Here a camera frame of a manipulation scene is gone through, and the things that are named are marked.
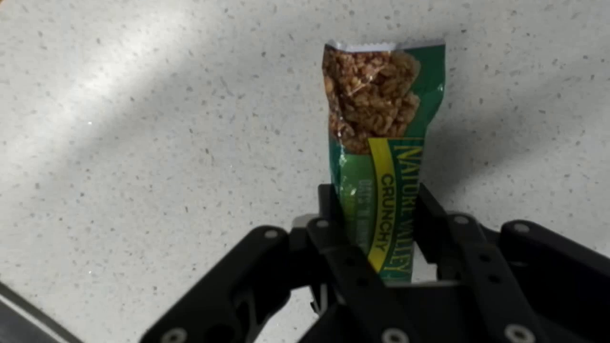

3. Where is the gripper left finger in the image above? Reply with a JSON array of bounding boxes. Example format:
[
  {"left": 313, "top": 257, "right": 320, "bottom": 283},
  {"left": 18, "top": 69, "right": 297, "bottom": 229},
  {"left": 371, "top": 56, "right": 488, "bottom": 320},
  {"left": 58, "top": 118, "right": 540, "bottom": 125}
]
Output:
[{"left": 139, "top": 183, "right": 419, "bottom": 343}]

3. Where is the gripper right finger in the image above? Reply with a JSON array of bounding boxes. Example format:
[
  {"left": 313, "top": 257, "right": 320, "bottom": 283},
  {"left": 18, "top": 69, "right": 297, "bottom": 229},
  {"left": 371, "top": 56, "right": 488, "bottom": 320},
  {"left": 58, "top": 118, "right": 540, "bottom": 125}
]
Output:
[{"left": 413, "top": 183, "right": 610, "bottom": 343}]

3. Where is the green granola bar packet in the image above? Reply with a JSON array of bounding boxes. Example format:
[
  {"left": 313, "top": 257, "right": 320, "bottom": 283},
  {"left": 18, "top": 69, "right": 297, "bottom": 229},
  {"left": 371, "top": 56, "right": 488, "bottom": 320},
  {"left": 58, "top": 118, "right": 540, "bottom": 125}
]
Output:
[{"left": 322, "top": 40, "right": 447, "bottom": 285}]

